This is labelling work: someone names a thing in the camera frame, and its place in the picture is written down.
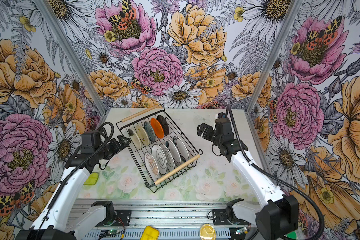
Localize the white plate ring pattern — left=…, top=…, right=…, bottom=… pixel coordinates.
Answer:
left=152, top=145, right=168, bottom=175

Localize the white plate orange sunburst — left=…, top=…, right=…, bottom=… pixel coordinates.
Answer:
left=144, top=152, right=160, bottom=181

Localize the black wire dish rack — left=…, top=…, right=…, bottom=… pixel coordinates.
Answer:
left=116, top=105, right=203, bottom=193

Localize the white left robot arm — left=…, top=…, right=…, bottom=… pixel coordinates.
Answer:
left=15, top=135, right=131, bottom=240

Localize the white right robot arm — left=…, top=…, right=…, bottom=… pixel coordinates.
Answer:
left=197, top=118, right=299, bottom=240

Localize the green translucent square dish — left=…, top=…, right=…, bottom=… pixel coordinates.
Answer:
left=84, top=173, right=99, bottom=186

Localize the cream bowl plate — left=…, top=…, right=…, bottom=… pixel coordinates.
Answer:
left=128, top=128, right=142, bottom=150

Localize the white green rimmed plate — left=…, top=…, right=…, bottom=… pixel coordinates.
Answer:
left=173, top=136, right=190, bottom=162

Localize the teal patterned plate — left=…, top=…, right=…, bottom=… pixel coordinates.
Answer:
left=144, top=122, right=156, bottom=143

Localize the black plate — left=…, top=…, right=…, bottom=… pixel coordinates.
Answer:
left=157, top=115, right=170, bottom=136

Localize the round yellow lid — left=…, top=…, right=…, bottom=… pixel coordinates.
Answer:
left=200, top=224, right=217, bottom=240

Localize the yellow plastic block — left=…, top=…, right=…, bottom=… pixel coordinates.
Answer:
left=140, top=226, right=160, bottom=240

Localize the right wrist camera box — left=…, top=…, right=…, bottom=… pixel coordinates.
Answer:
left=215, top=113, right=234, bottom=143

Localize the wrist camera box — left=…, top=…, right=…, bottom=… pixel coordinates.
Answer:
left=215, top=113, right=234, bottom=143
left=81, top=130, right=102, bottom=154

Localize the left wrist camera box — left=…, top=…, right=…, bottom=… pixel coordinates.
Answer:
left=81, top=130, right=102, bottom=154

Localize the aluminium left corner post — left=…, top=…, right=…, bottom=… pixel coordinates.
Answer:
left=35, top=1, right=107, bottom=116

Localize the aluminium corner post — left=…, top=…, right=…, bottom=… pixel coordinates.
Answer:
left=246, top=0, right=303, bottom=114
left=35, top=1, right=107, bottom=116

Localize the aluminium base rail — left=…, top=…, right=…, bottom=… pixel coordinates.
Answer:
left=83, top=200, right=262, bottom=240

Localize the black corrugated cable conduit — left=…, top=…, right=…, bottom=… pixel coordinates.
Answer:
left=225, top=104, right=325, bottom=240

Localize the aluminium right corner post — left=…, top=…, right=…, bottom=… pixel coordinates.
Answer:
left=246, top=0, right=303, bottom=114

